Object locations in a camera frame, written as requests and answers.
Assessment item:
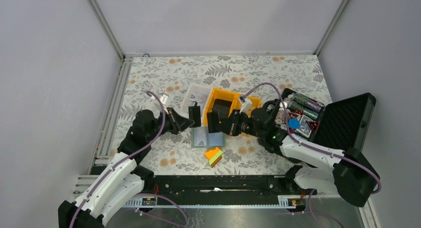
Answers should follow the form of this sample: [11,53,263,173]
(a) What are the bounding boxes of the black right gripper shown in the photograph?
[215,109,265,139]

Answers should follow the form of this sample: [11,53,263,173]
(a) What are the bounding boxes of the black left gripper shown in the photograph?
[146,107,195,142]

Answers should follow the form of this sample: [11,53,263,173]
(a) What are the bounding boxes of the black credit card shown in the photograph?
[188,102,201,128]
[207,99,232,133]

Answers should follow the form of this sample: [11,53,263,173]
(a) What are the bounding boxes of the green card holder wallet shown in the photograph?
[191,127,227,148]

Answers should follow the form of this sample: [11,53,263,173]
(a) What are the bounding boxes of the yellow plastic divided bin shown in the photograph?
[202,88,241,125]

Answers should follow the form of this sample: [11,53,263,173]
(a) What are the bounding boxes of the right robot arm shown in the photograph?
[209,107,382,207]

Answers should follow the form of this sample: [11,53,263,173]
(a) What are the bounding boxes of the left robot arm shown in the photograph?
[58,107,195,228]

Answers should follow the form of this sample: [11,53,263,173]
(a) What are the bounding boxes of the blue playing card deck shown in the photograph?
[295,115,313,138]

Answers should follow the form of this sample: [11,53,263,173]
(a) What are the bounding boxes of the orange green sticky notes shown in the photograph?
[204,147,223,167]

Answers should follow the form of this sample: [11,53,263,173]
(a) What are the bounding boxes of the white plastic bin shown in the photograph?
[180,83,213,116]

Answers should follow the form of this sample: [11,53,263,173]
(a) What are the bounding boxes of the black poker chip case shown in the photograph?
[262,93,376,163]

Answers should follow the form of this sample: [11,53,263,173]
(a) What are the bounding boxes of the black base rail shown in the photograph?
[140,166,311,208]

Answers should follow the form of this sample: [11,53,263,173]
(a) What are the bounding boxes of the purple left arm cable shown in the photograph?
[68,90,189,228]

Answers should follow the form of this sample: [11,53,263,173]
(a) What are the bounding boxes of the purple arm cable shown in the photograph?
[241,82,382,228]
[68,90,189,228]

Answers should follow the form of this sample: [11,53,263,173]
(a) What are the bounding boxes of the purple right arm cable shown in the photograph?
[241,82,382,228]

